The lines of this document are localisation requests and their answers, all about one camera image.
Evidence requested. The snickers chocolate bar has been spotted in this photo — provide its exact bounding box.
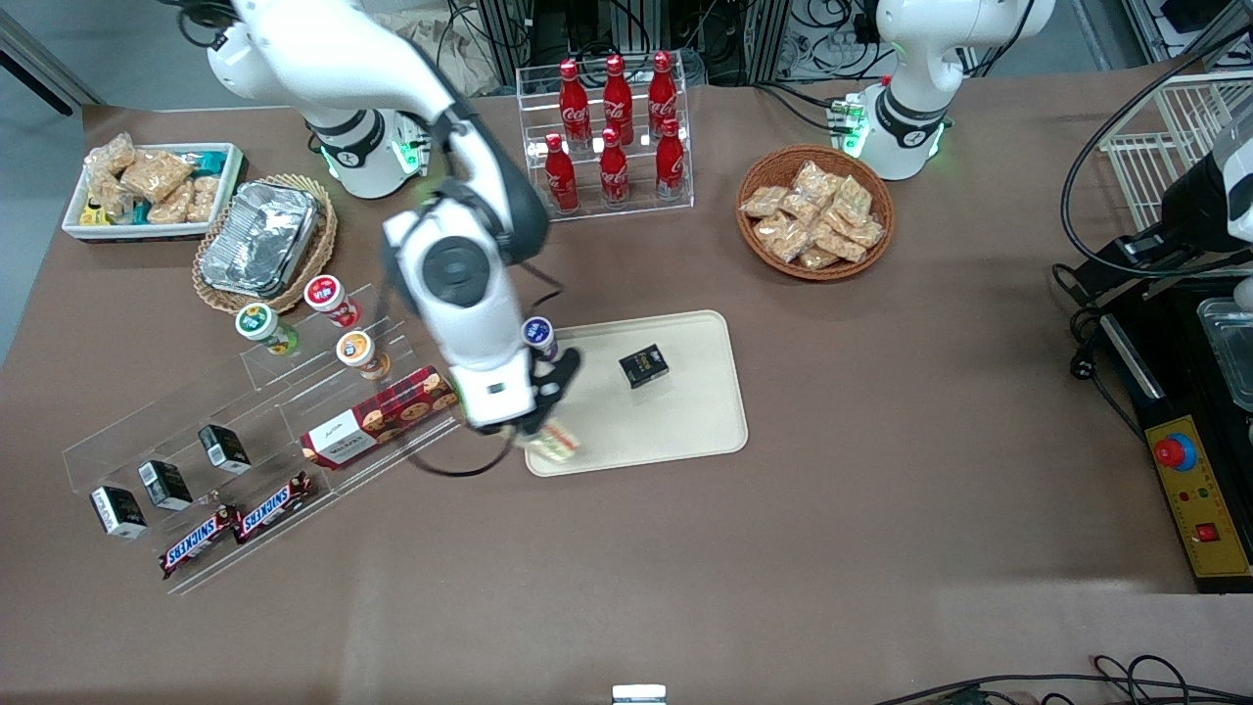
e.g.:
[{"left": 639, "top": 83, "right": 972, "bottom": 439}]
[
  {"left": 233, "top": 471, "right": 318, "bottom": 544},
  {"left": 159, "top": 505, "right": 242, "bottom": 580}
]

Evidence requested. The steel pan in sealing machine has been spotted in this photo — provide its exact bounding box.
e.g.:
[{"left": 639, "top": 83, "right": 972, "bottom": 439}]
[{"left": 1196, "top": 298, "right": 1253, "bottom": 413}]

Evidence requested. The aluminium foil container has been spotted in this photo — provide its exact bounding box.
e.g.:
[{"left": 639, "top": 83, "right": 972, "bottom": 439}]
[{"left": 200, "top": 180, "right": 325, "bottom": 299}]

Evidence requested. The red cookie box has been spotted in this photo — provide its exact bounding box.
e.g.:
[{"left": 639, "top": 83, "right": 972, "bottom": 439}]
[{"left": 299, "top": 365, "right": 462, "bottom": 471}]

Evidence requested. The crumpled beige cloth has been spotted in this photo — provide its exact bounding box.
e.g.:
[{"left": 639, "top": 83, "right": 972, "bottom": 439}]
[{"left": 367, "top": 8, "right": 505, "bottom": 97}]

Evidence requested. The clear acrylic stepped display stand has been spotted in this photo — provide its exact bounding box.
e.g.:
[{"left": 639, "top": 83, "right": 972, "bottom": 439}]
[{"left": 62, "top": 282, "right": 473, "bottom": 597}]

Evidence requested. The red lid snack cup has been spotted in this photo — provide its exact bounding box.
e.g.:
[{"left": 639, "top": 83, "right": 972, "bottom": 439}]
[{"left": 303, "top": 274, "right": 362, "bottom": 330}]

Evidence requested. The black grey sealer press head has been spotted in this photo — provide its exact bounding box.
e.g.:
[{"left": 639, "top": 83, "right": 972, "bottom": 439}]
[{"left": 1075, "top": 122, "right": 1253, "bottom": 295}]

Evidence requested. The sandwich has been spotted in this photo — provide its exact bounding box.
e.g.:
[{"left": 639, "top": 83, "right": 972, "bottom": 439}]
[{"left": 517, "top": 421, "right": 581, "bottom": 464}]

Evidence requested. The black tissue pack gold print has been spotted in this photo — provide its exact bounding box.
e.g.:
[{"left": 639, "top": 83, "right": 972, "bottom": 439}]
[
  {"left": 138, "top": 459, "right": 194, "bottom": 512},
  {"left": 618, "top": 344, "right": 671, "bottom": 390},
  {"left": 198, "top": 424, "right": 253, "bottom": 475},
  {"left": 89, "top": 486, "right": 149, "bottom": 541}
]

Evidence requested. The green lid snack cup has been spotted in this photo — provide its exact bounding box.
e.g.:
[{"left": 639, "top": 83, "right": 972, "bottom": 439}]
[{"left": 235, "top": 303, "right": 300, "bottom": 356}]

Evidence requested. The red cola bottle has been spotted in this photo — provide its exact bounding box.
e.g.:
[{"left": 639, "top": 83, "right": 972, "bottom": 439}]
[
  {"left": 544, "top": 133, "right": 579, "bottom": 214},
  {"left": 648, "top": 51, "right": 678, "bottom": 138},
  {"left": 603, "top": 54, "right": 634, "bottom": 146},
  {"left": 559, "top": 60, "right": 592, "bottom": 150},
  {"left": 655, "top": 117, "right": 686, "bottom": 202},
  {"left": 598, "top": 127, "right": 630, "bottom": 209}
]

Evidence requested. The orange lid snack cup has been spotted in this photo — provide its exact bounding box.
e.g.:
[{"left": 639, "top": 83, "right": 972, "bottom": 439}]
[{"left": 336, "top": 330, "right": 391, "bottom": 381}]

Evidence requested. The cream plastic tray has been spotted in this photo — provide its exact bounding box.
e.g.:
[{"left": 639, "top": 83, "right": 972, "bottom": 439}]
[{"left": 524, "top": 310, "right": 750, "bottom": 479}]

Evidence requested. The aluminium frame rack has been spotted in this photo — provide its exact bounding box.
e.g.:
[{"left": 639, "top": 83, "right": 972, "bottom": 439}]
[{"left": 470, "top": 0, "right": 794, "bottom": 87}]

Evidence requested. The flat wicker plate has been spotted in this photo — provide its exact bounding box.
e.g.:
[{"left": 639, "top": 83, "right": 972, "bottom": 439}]
[{"left": 192, "top": 173, "right": 340, "bottom": 315}]

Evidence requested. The white rectangular bin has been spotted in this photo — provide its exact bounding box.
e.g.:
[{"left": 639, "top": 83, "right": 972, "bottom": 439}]
[{"left": 61, "top": 142, "right": 246, "bottom": 244}]

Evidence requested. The purple lid snack cup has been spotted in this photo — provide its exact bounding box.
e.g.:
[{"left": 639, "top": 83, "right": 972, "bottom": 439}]
[{"left": 522, "top": 316, "right": 560, "bottom": 364}]

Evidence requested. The long black cable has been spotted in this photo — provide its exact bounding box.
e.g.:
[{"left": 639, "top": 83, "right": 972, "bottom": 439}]
[{"left": 869, "top": 654, "right": 1253, "bottom": 705}]

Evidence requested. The round brown wicker basket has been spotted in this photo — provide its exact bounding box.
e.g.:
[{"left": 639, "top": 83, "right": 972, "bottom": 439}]
[{"left": 736, "top": 145, "right": 896, "bottom": 283}]

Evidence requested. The black curved cable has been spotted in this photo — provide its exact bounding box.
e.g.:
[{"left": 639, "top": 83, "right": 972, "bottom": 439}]
[{"left": 1061, "top": 27, "right": 1253, "bottom": 281}]

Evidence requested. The clear acrylic bottle rack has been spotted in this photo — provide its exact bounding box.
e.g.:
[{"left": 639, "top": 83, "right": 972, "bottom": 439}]
[{"left": 516, "top": 57, "right": 695, "bottom": 222}]

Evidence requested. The black power cord with plug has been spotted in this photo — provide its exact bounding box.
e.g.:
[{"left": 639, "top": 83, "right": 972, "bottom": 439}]
[{"left": 1050, "top": 260, "right": 1148, "bottom": 444}]

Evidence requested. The white wire rack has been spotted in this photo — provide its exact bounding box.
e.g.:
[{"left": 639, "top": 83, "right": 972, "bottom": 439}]
[{"left": 1098, "top": 69, "right": 1253, "bottom": 236}]

